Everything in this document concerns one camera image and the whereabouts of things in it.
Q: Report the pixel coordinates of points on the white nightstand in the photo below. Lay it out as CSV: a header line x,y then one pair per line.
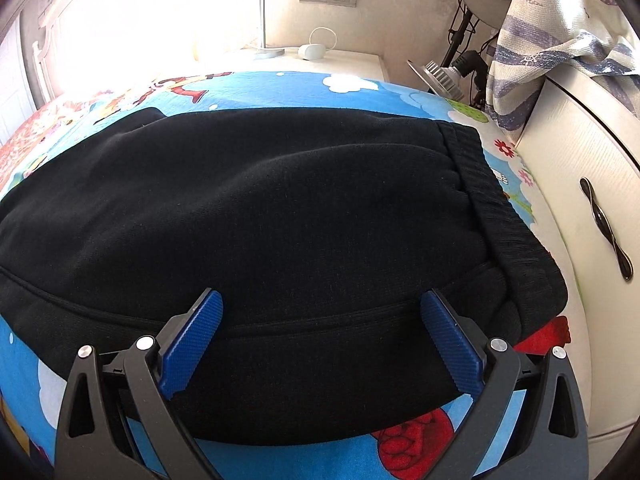
x,y
345,62

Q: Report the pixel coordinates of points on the blue cartoon printed bed sheet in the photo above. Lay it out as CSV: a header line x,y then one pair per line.
x,y
350,90

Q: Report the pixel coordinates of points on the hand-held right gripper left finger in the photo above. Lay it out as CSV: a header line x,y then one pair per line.
x,y
200,332

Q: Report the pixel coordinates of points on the small silver spot lamp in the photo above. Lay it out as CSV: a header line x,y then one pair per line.
x,y
440,75

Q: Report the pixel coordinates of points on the white wardrobe door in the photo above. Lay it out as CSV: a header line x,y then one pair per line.
x,y
15,75

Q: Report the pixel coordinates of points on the white cabinet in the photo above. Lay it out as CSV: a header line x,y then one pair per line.
x,y
590,210

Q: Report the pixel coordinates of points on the orange floral quilt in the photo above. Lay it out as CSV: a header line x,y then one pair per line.
x,y
35,130

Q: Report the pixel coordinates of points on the black pants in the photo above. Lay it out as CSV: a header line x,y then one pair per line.
x,y
280,240

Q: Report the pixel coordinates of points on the white headboard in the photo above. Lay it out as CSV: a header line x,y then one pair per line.
x,y
55,25

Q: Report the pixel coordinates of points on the striped white blue cloth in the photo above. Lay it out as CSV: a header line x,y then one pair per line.
x,y
550,35

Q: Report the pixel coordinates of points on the silver floor lamp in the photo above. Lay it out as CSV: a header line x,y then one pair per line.
x,y
267,35

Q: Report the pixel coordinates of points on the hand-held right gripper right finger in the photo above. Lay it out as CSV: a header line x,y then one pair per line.
x,y
447,335

